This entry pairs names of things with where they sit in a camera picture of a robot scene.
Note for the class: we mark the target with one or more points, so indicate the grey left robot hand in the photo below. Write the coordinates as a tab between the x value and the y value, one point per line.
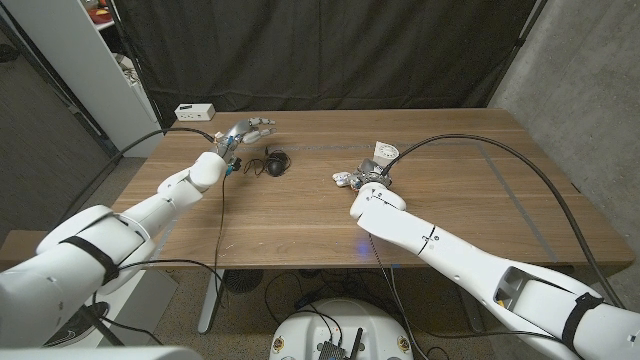
242	132

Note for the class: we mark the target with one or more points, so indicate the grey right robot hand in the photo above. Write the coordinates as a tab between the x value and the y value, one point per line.
371	174

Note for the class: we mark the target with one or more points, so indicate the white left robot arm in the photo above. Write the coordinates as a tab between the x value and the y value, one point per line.
100	250

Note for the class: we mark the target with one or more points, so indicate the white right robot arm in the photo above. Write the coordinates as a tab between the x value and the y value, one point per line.
475	265

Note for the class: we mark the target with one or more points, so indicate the white AirPods case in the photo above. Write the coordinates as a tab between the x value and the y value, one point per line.
341	178

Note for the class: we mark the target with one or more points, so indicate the black computer mouse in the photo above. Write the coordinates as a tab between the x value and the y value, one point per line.
276	165

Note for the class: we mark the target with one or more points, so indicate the white kitchen timer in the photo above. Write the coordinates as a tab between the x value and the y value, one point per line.
385	150

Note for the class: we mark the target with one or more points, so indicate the black backdrop curtain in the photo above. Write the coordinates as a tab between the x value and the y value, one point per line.
325	50

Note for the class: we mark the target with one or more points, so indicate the black backdrop stand pole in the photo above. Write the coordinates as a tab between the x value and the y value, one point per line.
515	55
132	55

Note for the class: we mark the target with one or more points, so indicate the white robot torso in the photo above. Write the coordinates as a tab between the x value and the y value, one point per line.
345	320

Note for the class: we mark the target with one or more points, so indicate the black floor fan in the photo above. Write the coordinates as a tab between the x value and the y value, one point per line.
244	281

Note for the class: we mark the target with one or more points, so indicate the white cabinet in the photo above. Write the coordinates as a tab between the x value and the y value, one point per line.
95	75

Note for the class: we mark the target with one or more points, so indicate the black torso antenna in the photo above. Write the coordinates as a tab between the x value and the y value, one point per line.
357	342

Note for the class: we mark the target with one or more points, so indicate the white table leg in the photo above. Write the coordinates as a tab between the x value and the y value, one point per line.
210	300

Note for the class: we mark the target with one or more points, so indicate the grey table leg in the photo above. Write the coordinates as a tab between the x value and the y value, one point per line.
472	315

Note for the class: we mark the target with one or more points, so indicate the red bowl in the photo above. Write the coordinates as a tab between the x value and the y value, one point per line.
100	16

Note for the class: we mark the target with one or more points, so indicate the brown cardboard box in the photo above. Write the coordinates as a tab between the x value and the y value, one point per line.
17	245

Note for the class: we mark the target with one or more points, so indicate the black round floor object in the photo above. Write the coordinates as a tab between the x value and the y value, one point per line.
75	327

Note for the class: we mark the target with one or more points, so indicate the white robot head housing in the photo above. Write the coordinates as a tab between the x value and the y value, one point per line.
100	354

